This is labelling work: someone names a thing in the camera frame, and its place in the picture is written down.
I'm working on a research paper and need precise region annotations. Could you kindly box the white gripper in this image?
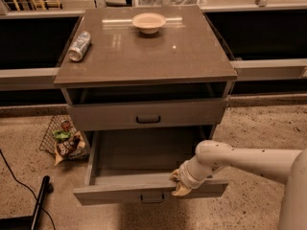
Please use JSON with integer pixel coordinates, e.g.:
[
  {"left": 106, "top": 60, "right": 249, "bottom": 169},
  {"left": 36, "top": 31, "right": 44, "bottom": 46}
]
[{"left": 170, "top": 161, "right": 203, "bottom": 196}]

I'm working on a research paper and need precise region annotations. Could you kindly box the grey drawer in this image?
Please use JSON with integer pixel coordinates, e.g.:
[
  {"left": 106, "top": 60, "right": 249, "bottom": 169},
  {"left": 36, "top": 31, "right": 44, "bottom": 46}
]
[
  {"left": 67, "top": 99, "right": 227, "bottom": 131},
  {"left": 72, "top": 125, "right": 230, "bottom": 207}
]

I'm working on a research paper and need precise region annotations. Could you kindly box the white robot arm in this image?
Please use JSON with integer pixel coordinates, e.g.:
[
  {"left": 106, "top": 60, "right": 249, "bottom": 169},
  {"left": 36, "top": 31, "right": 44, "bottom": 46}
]
[{"left": 170, "top": 140, "right": 307, "bottom": 230}]

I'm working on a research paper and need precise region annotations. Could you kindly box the grey top drawer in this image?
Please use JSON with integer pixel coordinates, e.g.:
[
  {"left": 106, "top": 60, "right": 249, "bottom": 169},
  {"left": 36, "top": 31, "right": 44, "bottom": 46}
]
[{"left": 67, "top": 99, "right": 227, "bottom": 131}]

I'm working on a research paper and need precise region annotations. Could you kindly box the grey drawer cabinet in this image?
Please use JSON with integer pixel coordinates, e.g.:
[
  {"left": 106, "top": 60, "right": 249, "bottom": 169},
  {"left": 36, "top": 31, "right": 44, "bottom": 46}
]
[{"left": 53, "top": 5, "right": 238, "bottom": 136}]

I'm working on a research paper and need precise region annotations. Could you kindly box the brown snack bag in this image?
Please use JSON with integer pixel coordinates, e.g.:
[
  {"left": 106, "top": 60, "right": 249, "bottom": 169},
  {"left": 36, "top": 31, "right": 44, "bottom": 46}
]
[{"left": 55, "top": 132, "right": 87, "bottom": 165}]

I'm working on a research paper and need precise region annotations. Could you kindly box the green snack packet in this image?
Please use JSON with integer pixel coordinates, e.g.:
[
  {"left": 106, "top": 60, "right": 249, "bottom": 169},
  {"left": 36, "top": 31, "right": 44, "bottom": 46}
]
[{"left": 52, "top": 130, "right": 71, "bottom": 142}]

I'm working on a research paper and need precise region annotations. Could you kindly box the small red can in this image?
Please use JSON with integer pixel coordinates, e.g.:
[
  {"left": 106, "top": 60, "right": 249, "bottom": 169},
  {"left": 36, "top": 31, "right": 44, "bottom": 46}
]
[{"left": 60, "top": 120, "right": 71, "bottom": 132}]

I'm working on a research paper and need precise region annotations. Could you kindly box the black stand leg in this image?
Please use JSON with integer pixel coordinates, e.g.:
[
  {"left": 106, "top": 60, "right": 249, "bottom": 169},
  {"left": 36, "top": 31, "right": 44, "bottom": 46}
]
[{"left": 0, "top": 175, "right": 52, "bottom": 230}]

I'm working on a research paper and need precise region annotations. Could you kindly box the beige shallow bowl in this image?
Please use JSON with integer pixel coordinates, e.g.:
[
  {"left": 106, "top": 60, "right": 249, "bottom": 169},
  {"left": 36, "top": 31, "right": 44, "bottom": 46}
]
[{"left": 131, "top": 12, "right": 166, "bottom": 35}]

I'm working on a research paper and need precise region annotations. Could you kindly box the silver drink can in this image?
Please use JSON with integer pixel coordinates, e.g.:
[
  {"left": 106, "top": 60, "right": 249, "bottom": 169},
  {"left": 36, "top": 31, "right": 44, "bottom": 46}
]
[{"left": 68, "top": 31, "right": 91, "bottom": 62}]

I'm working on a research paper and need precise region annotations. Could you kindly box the grey metal railing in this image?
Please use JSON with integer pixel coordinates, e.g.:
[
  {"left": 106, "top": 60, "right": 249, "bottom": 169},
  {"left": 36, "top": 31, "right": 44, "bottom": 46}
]
[{"left": 0, "top": 58, "right": 307, "bottom": 91}]

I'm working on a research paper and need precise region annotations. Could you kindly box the black wire basket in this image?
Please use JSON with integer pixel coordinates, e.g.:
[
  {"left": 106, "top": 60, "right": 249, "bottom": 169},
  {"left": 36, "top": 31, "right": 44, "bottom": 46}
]
[{"left": 39, "top": 115, "right": 88, "bottom": 160}]

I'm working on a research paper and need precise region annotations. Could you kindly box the black floor cable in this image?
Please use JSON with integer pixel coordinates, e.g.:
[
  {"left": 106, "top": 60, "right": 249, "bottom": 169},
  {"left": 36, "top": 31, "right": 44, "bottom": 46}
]
[{"left": 0, "top": 148, "right": 58, "bottom": 230}]

